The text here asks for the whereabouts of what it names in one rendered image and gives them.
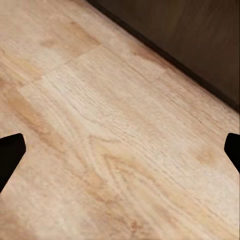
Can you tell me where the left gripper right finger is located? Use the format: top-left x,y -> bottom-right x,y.
224,133 -> 240,172

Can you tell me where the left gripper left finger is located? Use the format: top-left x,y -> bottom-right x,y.
0,133 -> 26,193

